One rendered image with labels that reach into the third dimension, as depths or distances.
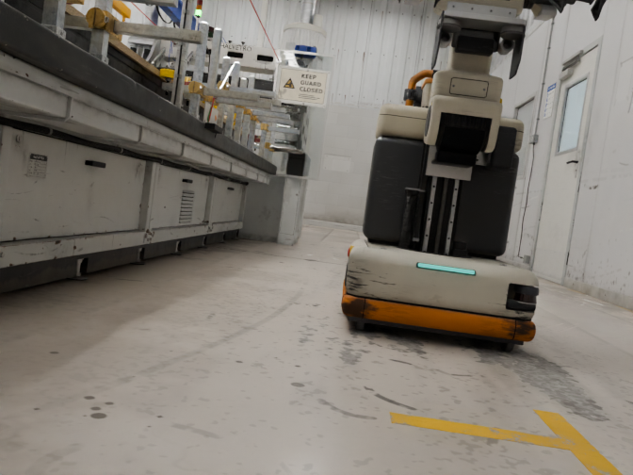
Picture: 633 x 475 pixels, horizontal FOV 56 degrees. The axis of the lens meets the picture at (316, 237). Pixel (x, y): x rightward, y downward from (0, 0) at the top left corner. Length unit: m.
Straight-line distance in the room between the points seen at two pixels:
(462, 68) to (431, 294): 0.75
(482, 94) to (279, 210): 3.73
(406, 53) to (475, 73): 10.09
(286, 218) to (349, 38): 7.22
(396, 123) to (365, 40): 9.95
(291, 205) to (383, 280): 3.57
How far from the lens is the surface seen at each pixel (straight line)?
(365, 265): 1.92
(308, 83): 5.52
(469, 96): 2.06
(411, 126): 2.27
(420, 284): 1.94
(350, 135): 11.82
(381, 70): 12.09
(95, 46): 1.80
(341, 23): 12.29
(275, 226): 5.58
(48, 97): 1.60
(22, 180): 1.98
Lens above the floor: 0.39
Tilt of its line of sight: 3 degrees down
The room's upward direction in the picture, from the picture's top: 8 degrees clockwise
